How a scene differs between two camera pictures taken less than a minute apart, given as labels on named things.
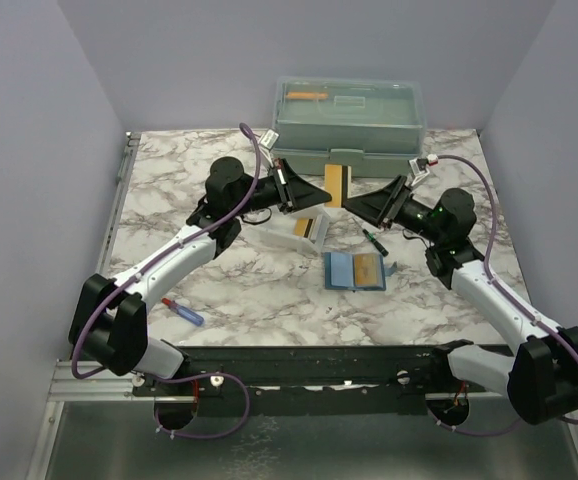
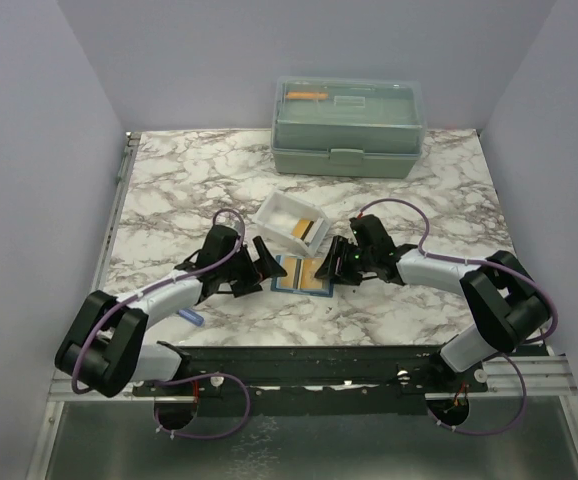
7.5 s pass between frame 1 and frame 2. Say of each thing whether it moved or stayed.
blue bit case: moved
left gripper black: moved
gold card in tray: stayed
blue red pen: stayed
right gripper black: moved
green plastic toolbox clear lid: stayed
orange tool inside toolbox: stayed
